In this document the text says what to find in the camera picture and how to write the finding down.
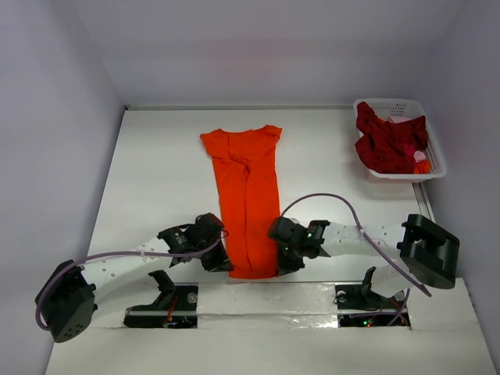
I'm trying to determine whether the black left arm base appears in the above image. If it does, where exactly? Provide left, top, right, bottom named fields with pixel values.
left=123, top=270, right=198, bottom=329

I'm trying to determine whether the dark red t shirt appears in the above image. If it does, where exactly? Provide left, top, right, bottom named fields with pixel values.
left=355, top=102, right=429, bottom=174

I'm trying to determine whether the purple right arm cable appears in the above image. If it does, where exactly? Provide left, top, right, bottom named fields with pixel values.
left=280, top=192, right=433, bottom=327

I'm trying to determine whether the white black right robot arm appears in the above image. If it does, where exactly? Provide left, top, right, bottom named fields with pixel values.
left=268, top=214, right=460, bottom=306

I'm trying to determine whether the orange garment in basket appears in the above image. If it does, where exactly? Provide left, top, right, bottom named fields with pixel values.
left=413, top=159, right=431, bottom=174

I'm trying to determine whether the orange t shirt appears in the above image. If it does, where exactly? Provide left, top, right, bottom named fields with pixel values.
left=200, top=125, right=282, bottom=279

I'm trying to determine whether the pink garment in basket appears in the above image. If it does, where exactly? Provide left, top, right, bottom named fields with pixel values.
left=413, top=151, right=427, bottom=163

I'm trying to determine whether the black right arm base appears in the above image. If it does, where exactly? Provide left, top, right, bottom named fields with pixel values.
left=333, top=266, right=411, bottom=328

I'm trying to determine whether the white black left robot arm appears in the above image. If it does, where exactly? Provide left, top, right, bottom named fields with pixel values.
left=34, top=213, right=233, bottom=343

